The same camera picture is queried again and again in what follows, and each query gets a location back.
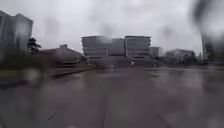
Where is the grey layered office building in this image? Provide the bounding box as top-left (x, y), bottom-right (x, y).
top-left (80, 35), bottom-right (152, 66)

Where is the wet grey paved square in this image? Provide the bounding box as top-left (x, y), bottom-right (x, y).
top-left (0, 65), bottom-right (224, 128)

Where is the low pale distant building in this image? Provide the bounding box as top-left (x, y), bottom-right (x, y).
top-left (164, 48), bottom-right (196, 64)

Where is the dark tree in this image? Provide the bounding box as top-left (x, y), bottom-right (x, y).
top-left (27, 37), bottom-right (42, 55)

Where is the small grey distant building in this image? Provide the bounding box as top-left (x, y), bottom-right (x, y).
top-left (149, 46), bottom-right (161, 58)

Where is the dark tall building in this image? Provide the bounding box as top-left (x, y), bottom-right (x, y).
top-left (200, 31), bottom-right (224, 63)

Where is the tall grey glass building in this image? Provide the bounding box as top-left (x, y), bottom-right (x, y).
top-left (0, 10), bottom-right (34, 54)

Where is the low building with sloped roof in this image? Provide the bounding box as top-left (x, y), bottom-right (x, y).
top-left (37, 43), bottom-right (85, 67)

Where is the person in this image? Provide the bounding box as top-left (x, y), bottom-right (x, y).
top-left (130, 58), bottom-right (136, 68)

